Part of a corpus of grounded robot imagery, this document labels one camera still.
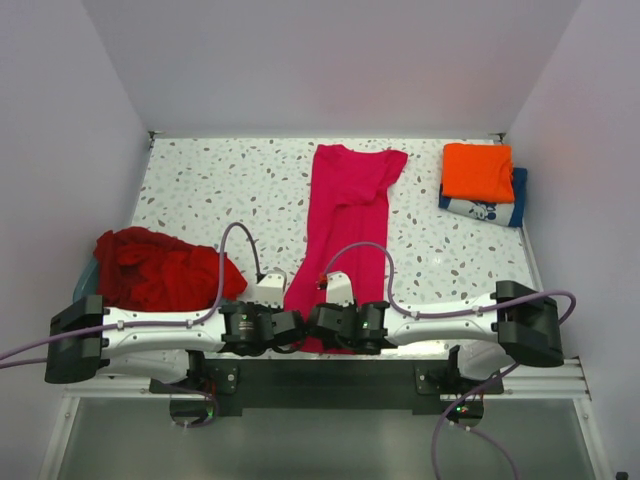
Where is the pink t shirt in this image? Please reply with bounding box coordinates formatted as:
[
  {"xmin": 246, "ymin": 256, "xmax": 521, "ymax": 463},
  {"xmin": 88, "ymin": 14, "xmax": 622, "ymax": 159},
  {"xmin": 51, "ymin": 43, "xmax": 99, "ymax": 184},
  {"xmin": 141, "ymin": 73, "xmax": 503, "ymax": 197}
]
[{"xmin": 282, "ymin": 143, "xmax": 410, "ymax": 356}]

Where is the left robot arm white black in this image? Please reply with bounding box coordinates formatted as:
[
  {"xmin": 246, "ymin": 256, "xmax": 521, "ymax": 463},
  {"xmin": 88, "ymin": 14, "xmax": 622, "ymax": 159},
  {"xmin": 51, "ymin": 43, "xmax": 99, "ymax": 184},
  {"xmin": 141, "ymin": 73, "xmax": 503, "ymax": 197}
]
[{"xmin": 45, "ymin": 295, "xmax": 305, "ymax": 392}]

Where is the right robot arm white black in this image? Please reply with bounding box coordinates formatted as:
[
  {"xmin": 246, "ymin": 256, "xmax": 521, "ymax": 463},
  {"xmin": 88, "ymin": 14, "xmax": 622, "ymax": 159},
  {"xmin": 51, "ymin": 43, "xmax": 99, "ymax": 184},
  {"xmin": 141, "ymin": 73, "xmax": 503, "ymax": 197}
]
[{"xmin": 307, "ymin": 281, "xmax": 564, "ymax": 393}]

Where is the red t shirt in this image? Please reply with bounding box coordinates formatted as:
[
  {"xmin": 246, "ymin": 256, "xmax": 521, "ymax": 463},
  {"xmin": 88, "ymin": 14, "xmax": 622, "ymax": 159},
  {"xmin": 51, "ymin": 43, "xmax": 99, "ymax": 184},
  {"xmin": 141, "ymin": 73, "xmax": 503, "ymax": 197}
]
[{"xmin": 93, "ymin": 227, "xmax": 248, "ymax": 312}]

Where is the orange folded t shirt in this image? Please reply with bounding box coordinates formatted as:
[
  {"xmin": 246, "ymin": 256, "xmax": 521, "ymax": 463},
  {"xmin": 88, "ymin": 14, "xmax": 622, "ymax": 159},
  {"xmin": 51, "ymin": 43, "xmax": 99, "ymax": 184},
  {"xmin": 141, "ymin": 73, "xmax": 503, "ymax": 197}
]
[{"xmin": 441, "ymin": 143, "xmax": 515, "ymax": 203}]

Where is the blue grey cartoon t shirt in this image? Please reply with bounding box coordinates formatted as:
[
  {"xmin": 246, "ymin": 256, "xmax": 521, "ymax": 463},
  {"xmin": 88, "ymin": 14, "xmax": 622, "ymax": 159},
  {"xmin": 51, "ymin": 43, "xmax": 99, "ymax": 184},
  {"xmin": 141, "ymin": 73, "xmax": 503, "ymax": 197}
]
[{"xmin": 438, "ymin": 168, "xmax": 528, "ymax": 228}]

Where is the teal plastic basket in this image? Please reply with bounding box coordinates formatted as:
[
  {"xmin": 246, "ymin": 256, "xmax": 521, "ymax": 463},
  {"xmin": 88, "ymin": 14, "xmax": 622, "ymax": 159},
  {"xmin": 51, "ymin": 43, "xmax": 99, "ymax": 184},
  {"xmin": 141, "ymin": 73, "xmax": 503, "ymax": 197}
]
[{"xmin": 72, "ymin": 257, "xmax": 100, "ymax": 302}]

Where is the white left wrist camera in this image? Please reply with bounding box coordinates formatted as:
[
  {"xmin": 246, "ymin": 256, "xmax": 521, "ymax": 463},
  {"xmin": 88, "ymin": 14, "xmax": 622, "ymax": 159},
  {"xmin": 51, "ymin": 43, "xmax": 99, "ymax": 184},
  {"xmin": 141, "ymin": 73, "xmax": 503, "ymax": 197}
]
[{"xmin": 253, "ymin": 269, "xmax": 287, "ymax": 308}]

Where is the black metal base frame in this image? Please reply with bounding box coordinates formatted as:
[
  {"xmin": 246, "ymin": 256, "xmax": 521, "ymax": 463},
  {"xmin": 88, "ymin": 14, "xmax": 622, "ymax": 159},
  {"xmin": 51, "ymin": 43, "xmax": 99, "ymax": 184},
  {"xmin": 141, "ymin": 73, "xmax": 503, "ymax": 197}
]
[{"xmin": 149, "ymin": 357, "xmax": 480, "ymax": 416}]

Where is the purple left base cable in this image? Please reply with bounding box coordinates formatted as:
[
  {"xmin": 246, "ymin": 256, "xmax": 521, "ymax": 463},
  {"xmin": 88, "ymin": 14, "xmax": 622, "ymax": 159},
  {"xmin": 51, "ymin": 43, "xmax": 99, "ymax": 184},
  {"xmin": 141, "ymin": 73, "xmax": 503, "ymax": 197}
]
[{"xmin": 169, "ymin": 382, "xmax": 221, "ymax": 429}]

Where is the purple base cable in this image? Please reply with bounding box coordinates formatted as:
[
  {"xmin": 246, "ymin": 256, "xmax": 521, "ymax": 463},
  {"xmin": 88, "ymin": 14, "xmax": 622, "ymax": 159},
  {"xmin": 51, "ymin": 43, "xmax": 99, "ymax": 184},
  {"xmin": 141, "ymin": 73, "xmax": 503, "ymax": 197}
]
[
  {"xmin": 169, "ymin": 382, "xmax": 221, "ymax": 429},
  {"xmin": 432, "ymin": 362, "xmax": 521, "ymax": 480}
]

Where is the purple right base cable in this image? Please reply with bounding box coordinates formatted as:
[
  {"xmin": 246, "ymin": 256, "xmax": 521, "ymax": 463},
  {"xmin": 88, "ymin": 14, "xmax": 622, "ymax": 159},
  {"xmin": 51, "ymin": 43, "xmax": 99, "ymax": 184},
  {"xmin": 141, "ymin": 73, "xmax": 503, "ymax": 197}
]
[{"xmin": 432, "ymin": 362, "xmax": 521, "ymax": 480}]

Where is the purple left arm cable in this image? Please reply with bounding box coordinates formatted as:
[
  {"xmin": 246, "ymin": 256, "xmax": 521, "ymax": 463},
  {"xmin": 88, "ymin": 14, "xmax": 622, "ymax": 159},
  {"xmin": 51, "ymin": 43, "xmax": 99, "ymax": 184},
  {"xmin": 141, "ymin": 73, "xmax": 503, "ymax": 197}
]
[{"xmin": 0, "ymin": 221, "xmax": 266, "ymax": 369}]

